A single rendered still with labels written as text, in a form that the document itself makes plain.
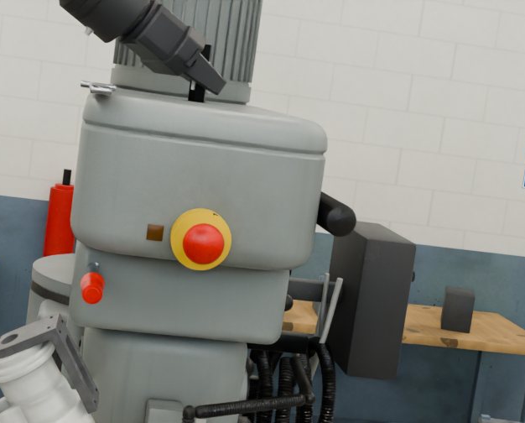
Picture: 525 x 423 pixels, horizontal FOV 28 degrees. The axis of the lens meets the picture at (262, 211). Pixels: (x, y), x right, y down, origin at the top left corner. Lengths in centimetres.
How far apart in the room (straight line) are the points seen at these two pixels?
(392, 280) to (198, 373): 43
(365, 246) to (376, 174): 415
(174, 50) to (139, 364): 36
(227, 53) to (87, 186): 43
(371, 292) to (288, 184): 51
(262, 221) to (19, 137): 446
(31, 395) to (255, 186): 31
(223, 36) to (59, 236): 400
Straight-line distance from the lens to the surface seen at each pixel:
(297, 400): 118
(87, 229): 107
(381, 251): 154
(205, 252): 101
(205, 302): 117
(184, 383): 123
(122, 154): 105
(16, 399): 94
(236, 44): 145
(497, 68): 587
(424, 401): 602
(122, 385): 123
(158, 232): 105
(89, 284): 102
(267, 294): 118
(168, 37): 121
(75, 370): 93
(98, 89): 99
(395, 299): 156
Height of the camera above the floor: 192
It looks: 7 degrees down
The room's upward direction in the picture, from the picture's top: 8 degrees clockwise
